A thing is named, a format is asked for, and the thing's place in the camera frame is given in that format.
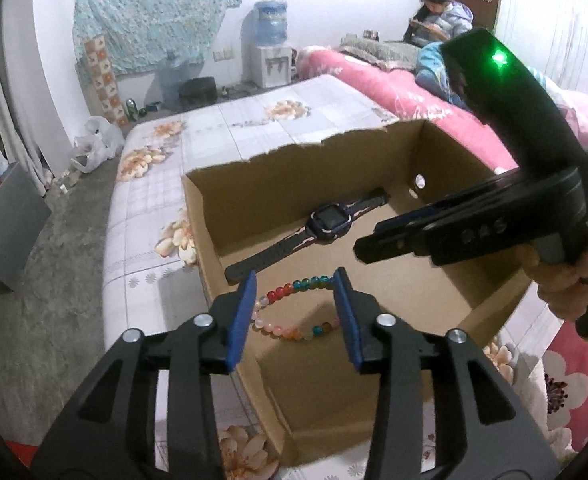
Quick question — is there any pink strap digital watch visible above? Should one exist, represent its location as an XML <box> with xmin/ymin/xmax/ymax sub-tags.
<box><xmin>224</xmin><ymin>188</ymin><xmax>389</xmax><ymax>284</ymax></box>

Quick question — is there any multicolour bead bracelet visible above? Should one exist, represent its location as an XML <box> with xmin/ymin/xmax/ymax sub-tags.
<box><xmin>251</xmin><ymin>274</ymin><xmax>343</xmax><ymax>342</ymax></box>

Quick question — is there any right hand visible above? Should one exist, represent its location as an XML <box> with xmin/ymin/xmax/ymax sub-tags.
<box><xmin>515</xmin><ymin>244</ymin><xmax>588</xmax><ymax>322</ymax></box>

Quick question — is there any pink quilt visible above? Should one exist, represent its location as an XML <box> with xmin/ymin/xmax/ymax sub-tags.
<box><xmin>545</xmin><ymin>79</ymin><xmax>588</xmax><ymax>148</ymax></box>

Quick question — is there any pink floral bed blanket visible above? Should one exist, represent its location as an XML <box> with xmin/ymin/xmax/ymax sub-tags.
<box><xmin>296</xmin><ymin>46</ymin><xmax>588</xmax><ymax>451</ymax></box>

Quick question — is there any brown cardboard box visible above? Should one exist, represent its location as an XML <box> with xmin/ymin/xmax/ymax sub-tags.
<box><xmin>183</xmin><ymin>122</ymin><xmax>530</xmax><ymax>466</ymax></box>

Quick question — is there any blue patterned quilt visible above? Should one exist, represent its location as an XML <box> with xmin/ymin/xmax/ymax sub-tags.
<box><xmin>414</xmin><ymin>42</ymin><xmax>469</xmax><ymax>110</ymax></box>

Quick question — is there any seated person in background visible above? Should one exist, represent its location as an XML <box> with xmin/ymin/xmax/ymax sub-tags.
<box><xmin>402</xmin><ymin>0</ymin><xmax>474</xmax><ymax>48</ymax></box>

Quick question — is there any grey storage box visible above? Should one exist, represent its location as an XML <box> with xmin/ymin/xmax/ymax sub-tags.
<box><xmin>0</xmin><ymin>165</ymin><xmax>51</xmax><ymax>290</ymax></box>

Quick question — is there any blue water dispenser bottle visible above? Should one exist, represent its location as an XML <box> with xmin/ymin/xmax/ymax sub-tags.
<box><xmin>254</xmin><ymin>0</ymin><xmax>287</xmax><ymax>47</ymax></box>

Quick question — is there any black stool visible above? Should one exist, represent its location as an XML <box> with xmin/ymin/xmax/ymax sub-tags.
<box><xmin>179</xmin><ymin>76</ymin><xmax>218</xmax><ymax>112</ymax></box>

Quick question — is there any white plastic bag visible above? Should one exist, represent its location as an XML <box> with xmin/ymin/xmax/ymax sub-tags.
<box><xmin>70</xmin><ymin>116</ymin><xmax>125</xmax><ymax>174</ymax></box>

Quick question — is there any teal floral hanging cloth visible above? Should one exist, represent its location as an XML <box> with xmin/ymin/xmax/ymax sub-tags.
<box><xmin>73</xmin><ymin>0</ymin><xmax>242</xmax><ymax>75</ymax></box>

